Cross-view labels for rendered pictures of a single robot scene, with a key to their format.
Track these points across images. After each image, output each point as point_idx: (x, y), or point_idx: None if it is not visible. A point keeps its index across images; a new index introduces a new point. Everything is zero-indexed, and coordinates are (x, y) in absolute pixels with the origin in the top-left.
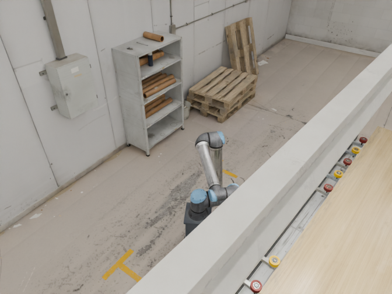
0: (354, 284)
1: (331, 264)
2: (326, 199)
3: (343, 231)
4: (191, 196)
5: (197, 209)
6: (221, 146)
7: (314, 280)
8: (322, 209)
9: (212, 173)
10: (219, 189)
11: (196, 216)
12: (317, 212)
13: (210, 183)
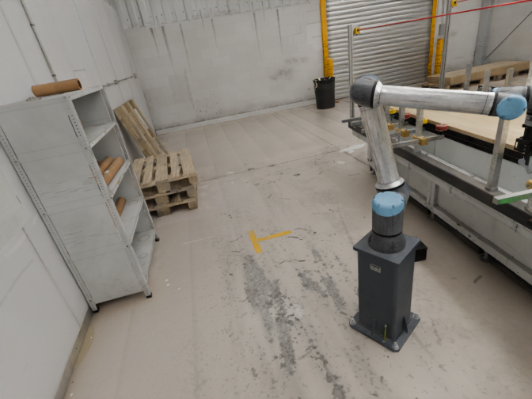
0: None
1: None
2: (461, 129)
3: (523, 131)
4: (386, 207)
5: (401, 223)
6: None
7: None
8: (479, 133)
9: (463, 90)
10: (511, 92)
11: (401, 239)
12: (484, 135)
13: (485, 97)
